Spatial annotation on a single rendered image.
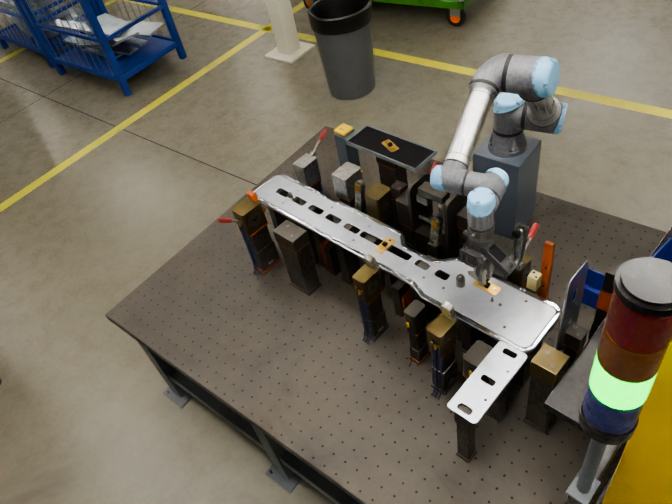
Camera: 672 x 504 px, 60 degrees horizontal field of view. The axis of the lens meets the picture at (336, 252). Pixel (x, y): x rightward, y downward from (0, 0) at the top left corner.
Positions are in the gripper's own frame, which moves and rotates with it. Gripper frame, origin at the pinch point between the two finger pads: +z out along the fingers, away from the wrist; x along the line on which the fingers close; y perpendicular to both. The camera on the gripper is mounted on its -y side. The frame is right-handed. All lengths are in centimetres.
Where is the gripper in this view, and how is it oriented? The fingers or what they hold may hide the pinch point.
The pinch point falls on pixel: (486, 282)
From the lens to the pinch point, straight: 188.8
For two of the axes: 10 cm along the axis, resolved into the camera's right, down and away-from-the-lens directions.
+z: 1.8, 6.9, 7.0
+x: -6.7, 6.1, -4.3
